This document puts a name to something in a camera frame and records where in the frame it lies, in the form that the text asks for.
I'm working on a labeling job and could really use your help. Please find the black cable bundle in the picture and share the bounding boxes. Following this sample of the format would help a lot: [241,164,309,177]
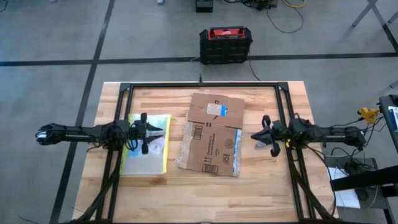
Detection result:
[323,114,386,170]

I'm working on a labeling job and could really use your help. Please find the black floor cable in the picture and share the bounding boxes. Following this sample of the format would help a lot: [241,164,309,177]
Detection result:
[266,6,305,34]

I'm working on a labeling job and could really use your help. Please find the grey side cart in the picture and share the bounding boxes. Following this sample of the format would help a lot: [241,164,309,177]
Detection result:
[323,154,379,212]

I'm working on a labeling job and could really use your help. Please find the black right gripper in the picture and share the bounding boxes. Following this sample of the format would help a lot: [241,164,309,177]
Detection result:
[251,114,289,157]

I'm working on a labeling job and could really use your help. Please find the clear pouch with yellow edge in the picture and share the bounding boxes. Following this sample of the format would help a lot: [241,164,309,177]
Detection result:
[119,113,174,177]

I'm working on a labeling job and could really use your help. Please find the black tool box cable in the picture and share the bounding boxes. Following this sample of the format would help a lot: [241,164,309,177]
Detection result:
[248,51,262,82]

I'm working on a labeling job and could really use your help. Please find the black floor device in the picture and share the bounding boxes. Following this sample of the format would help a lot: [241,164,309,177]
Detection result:
[195,0,215,13]

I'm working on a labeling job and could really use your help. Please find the blue white box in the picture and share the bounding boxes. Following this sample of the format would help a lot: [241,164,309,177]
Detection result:
[387,106,398,132]

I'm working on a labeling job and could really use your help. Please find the yellow floor cable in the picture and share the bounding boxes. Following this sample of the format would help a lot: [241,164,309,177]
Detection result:
[281,0,308,9]

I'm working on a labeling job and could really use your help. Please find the white paper sheet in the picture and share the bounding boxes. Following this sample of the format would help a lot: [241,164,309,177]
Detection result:
[329,167,361,209]

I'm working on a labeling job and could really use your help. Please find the yellow cable connector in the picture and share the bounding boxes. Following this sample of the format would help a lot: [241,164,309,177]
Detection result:
[357,107,381,124]

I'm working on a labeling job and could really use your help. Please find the small pink box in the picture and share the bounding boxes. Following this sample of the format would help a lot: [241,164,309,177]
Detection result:
[152,139,165,153]

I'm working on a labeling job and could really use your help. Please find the black beam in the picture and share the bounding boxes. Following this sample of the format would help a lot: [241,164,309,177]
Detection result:
[331,164,398,192]

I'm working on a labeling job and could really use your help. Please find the brown cardboard shipping box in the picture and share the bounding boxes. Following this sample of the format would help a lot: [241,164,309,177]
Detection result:
[175,92,246,178]

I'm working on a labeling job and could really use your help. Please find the red black tool box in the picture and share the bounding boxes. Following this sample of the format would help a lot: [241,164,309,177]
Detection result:
[199,26,253,65]

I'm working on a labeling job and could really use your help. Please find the black side table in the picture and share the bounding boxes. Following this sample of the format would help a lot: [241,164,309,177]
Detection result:
[378,95,398,153]

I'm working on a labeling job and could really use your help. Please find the black table frame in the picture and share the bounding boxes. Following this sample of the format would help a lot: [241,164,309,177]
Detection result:
[73,81,340,224]

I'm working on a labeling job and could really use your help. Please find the grey table legs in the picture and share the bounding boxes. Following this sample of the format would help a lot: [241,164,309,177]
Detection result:
[352,0,398,52]

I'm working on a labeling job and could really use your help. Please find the tangled floor cables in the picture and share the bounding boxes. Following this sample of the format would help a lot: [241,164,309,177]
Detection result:
[223,0,279,10]

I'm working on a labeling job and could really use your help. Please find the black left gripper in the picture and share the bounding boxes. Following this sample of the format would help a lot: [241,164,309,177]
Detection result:
[129,112,164,156]

